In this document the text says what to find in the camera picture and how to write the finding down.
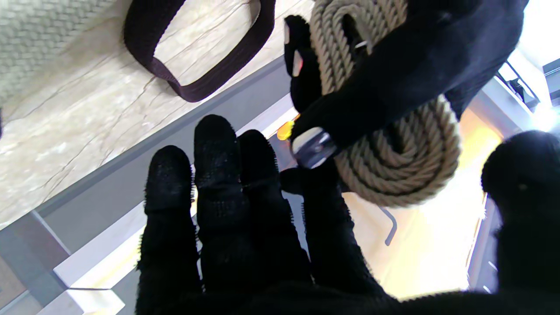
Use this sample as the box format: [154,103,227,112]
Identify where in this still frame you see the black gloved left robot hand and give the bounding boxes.
[283,0,531,170]

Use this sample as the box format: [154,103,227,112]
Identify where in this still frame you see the black kitchen faucet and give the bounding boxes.
[378,207,398,247]

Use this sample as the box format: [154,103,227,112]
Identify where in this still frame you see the yellow lemon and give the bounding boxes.
[277,115,301,141]

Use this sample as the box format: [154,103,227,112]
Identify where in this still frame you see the dark woven belt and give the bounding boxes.
[123,0,277,103]

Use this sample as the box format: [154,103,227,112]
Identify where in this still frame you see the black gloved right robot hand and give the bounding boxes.
[136,115,560,315]

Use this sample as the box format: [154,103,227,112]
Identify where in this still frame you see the black light stand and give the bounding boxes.
[498,61,539,111]

